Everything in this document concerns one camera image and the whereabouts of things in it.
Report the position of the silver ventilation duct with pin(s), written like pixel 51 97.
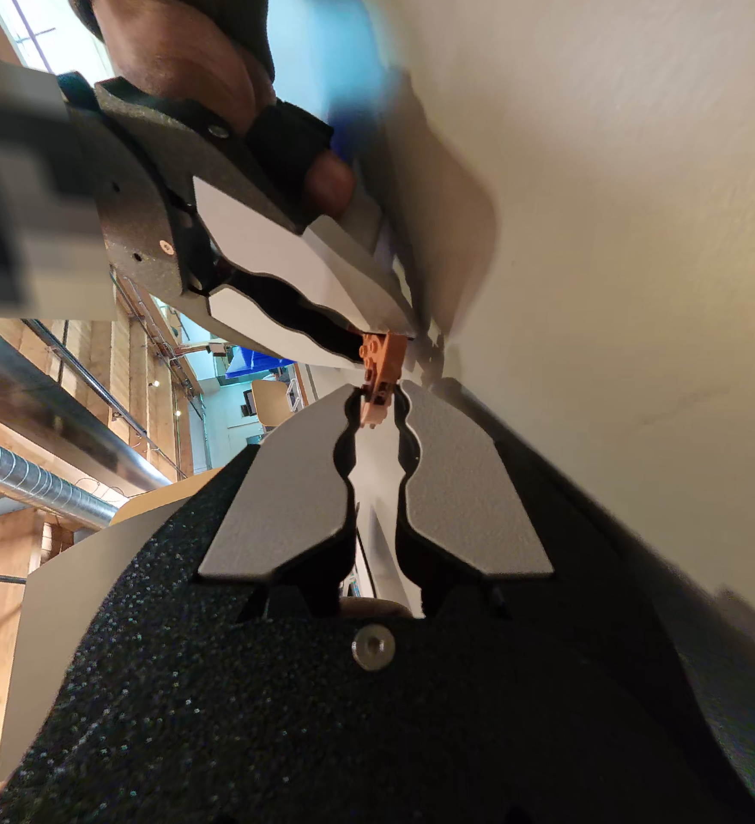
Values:
pixel 30 479

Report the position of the brown brick assembly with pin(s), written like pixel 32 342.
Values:
pixel 382 367

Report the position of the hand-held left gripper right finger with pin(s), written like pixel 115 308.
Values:
pixel 474 502

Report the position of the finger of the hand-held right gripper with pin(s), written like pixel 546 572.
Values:
pixel 300 258
pixel 268 319

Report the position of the stack of blue bins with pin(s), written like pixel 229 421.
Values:
pixel 259 358

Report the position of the grey desk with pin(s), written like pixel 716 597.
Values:
pixel 635 258

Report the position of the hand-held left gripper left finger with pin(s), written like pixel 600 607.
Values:
pixel 281 509

